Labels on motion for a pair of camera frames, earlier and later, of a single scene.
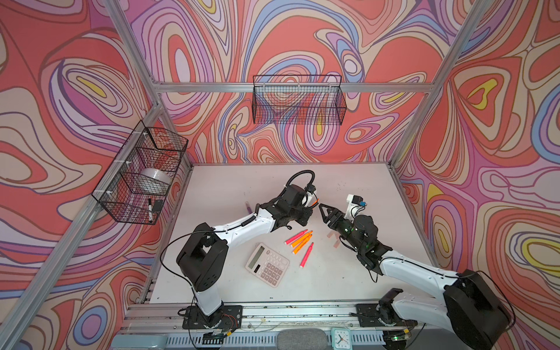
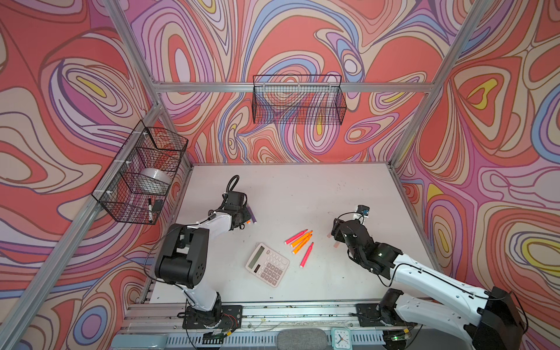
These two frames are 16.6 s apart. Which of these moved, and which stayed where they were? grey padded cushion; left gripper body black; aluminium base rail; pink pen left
Moved: left gripper body black
Stayed: pink pen left; grey padded cushion; aluminium base rail
